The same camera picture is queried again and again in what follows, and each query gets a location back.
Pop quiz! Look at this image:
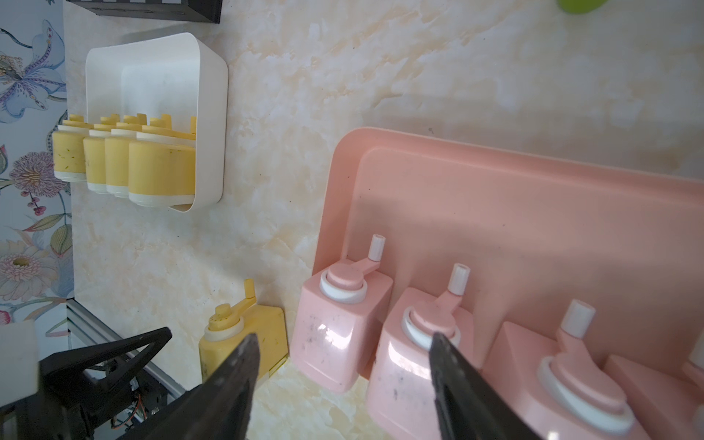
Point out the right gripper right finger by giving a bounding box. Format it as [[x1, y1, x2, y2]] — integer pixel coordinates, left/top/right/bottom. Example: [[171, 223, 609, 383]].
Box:
[[429, 333, 539, 440]]

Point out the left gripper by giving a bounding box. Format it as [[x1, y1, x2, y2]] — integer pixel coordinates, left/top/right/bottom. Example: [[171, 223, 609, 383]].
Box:
[[1, 327, 172, 439]]

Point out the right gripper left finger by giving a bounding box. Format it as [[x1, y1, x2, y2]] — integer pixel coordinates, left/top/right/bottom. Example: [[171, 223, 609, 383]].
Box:
[[122, 334, 260, 439]]

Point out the pink sharpener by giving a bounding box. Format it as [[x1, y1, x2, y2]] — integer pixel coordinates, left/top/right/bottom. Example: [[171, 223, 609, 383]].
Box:
[[290, 235, 393, 393], [481, 300, 649, 439], [366, 263, 474, 439], [604, 337, 703, 439]]

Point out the yellow sharpener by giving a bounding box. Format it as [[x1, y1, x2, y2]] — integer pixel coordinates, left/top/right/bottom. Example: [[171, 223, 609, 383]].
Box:
[[104, 114, 148, 198], [198, 279, 289, 383], [128, 115, 197, 207], [51, 115, 93, 183], [84, 114, 120, 194]]

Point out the pink storage tray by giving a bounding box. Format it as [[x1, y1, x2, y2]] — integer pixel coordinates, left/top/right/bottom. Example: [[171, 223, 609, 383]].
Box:
[[313, 128, 703, 377]]

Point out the white storage tray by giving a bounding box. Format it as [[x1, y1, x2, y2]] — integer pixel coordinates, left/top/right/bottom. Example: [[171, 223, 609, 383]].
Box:
[[85, 32, 228, 213]]

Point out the green cylinder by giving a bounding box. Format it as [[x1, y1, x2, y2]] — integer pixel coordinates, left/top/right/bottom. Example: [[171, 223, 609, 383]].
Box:
[[557, 0, 608, 15]]

